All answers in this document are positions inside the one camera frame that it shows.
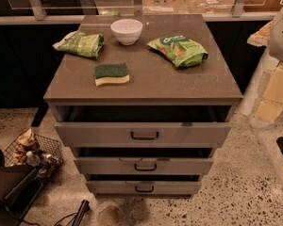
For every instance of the grey drawer cabinet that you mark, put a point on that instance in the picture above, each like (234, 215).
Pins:
(153, 79)

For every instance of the grey drawer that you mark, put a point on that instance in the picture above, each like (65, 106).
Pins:
(138, 161)
(143, 126)
(151, 185)

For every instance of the black wire basket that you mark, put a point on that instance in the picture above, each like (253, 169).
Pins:
(49, 154)

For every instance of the clear plastic water bottle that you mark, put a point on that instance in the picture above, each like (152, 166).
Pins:
(32, 159)

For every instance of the crumpled tan snack bag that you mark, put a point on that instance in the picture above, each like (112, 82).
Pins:
(26, 142)

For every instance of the green chip bag right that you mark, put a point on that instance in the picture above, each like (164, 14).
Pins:
(180, 50)

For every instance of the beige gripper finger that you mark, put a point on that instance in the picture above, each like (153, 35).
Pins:
(271, 104)
(261, 37)

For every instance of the black bar on floor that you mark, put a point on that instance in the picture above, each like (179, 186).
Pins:
(83, 209)

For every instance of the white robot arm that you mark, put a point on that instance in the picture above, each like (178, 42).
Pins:
(271, 35)

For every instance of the green yellow sponge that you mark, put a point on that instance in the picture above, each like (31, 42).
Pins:
(111, 74)

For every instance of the metal railing frame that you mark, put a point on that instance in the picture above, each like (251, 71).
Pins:
(72, 11)

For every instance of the white ceramic bowl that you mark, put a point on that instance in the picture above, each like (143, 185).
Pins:
(126, 31)

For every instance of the cardboard box centre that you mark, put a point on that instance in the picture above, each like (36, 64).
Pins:
(165, 7)

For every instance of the green snack bag left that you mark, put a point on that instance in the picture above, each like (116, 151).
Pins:
(80, 44)

